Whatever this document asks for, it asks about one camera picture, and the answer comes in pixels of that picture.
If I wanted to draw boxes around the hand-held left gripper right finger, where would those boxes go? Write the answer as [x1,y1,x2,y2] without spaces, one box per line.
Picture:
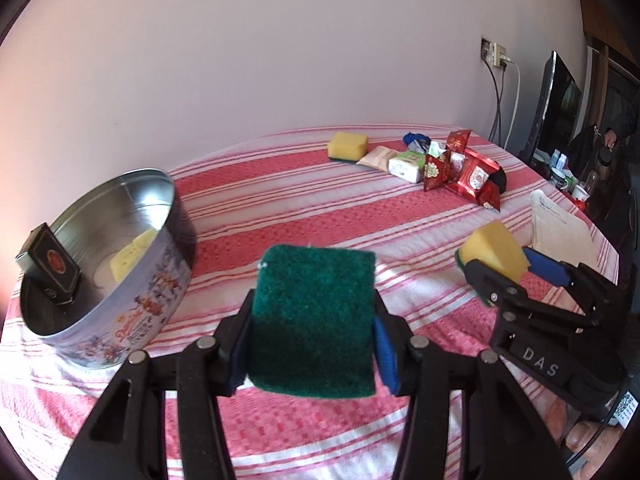
[372,295,571,480]

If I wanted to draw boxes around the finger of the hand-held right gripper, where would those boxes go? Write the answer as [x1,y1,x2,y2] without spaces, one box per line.
[462,259,538,326]
[522,247,601,306]

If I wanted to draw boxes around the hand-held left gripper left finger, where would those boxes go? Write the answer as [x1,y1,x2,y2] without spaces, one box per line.
[57,287,256,480]

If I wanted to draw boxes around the yellow sponge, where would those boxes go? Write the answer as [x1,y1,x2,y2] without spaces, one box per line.
[110,229,157,283]
[456,220,532,281]
[327,131,370,163]

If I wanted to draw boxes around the green scouring sponge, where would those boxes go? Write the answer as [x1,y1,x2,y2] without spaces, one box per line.
[248,244,377,398]

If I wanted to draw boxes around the round printed cookie tin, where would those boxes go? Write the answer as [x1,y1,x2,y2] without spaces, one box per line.
[19,167,198,368]

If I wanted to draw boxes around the person's right hand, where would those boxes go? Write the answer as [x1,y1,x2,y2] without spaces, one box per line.
[545,392,631,466]

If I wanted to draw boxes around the sheets of paper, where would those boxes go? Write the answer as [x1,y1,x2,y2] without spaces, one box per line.
[529,189,597,267]

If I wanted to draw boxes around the dark thermos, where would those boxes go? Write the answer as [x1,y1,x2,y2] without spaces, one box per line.
[597,145,616,183]

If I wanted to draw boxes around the red white striped tablecloth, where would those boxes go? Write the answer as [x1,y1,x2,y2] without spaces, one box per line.
[0,125,621,480]

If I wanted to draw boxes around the black flat screen monitor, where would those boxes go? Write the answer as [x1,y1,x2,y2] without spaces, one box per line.
[520,50,584,166]

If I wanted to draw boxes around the pink snack packet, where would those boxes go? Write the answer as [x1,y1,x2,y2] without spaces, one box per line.
[356,146,399,172]

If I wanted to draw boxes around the black box with red emblem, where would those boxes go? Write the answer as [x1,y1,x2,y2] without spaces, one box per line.
[15,223,82,306]

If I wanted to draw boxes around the brown wooden door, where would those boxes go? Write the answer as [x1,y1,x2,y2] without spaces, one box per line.
[577,0,640,111]

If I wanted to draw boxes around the grey power cable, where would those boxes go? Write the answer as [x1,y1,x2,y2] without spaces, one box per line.
[482,60,502,145]

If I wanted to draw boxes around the wall socket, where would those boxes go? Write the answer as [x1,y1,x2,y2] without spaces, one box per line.
[481,36,512,67]

